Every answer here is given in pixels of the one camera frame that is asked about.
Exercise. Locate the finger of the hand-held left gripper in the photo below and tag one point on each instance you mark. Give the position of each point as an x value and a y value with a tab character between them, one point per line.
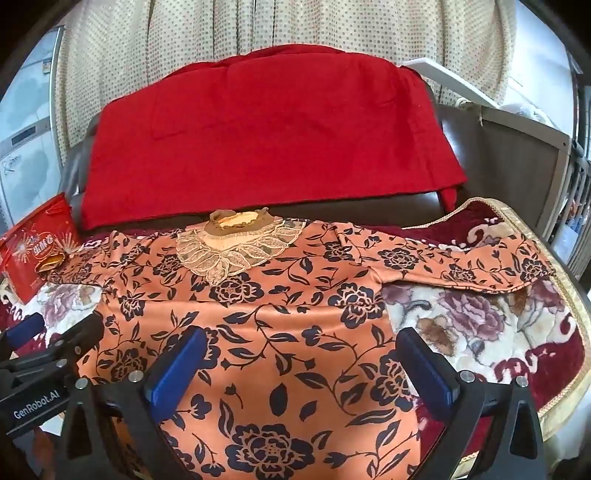
27	326
78	334

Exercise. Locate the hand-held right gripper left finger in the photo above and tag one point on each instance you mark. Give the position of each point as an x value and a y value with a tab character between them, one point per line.
178	371

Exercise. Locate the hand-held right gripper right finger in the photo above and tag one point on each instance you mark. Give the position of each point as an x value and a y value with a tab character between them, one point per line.
425	364

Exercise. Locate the orange floral blouse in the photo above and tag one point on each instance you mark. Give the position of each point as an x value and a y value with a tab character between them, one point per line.
286	323

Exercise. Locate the floral plush blanket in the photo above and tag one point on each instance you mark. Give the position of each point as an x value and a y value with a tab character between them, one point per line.
485	323

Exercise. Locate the dark brown leather sofa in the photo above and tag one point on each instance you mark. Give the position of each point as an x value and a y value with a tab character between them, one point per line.
360	205

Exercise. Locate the white refrigerator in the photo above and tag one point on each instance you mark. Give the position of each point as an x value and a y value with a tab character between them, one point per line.
27	138

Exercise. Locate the grey crib panel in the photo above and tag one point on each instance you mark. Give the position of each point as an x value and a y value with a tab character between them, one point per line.
517	161

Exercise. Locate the red cloth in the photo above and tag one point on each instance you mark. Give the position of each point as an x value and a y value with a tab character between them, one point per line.
268	138

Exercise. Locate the white board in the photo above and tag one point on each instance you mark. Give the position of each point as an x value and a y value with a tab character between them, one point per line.
443	74

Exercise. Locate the beige dotted curtain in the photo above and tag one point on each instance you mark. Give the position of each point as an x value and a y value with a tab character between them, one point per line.
277	23

